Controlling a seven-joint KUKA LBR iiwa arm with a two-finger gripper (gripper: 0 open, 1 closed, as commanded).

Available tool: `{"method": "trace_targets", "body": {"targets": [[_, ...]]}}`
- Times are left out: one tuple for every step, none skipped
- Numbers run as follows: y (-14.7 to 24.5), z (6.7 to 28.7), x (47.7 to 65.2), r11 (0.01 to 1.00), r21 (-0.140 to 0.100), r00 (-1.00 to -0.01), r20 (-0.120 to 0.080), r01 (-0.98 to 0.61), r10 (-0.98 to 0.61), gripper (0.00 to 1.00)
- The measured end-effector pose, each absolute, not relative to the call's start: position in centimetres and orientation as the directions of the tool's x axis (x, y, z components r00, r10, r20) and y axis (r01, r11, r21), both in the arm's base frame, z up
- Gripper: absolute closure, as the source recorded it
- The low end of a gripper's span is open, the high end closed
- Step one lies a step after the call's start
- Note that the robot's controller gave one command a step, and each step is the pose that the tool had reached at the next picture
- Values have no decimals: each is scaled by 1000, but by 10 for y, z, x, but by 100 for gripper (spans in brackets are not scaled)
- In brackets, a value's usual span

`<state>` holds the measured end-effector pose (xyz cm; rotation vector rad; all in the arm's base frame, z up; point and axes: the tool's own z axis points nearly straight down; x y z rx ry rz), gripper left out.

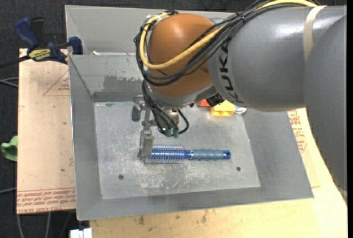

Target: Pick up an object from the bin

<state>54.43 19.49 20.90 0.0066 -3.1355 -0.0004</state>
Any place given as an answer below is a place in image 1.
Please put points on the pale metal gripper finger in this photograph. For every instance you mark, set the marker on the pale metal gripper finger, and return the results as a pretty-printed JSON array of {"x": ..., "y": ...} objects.
[
  {"x": 149, "y": 146},
  {"x": 141, "y": 148}
]

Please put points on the grey metal bin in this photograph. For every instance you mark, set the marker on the grey metal bin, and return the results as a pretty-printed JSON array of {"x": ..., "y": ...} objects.
[{"x": 115, "y": 165}]

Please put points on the orange small block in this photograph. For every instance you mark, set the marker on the orange small block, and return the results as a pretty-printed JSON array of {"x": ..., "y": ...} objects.
[{"x": 203, "y": 103}]

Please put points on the blue round hairbrush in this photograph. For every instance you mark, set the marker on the blue round hairbrush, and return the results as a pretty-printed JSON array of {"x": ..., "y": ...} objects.
[{"x": 193, "y": 154}]

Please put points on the yellow toy block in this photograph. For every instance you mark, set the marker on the yellow toy block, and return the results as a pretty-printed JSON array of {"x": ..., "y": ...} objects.
[{"x": 222, "y": 109}]

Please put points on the white clear small object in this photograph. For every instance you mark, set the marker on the white clear small object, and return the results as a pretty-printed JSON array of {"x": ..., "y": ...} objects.
[{"x": 240, "y": 110}]

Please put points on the brown cardboard board, red print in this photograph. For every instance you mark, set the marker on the brown cardboard board, red print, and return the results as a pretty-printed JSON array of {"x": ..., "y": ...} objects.
[{"x": 44, "y": 126}]

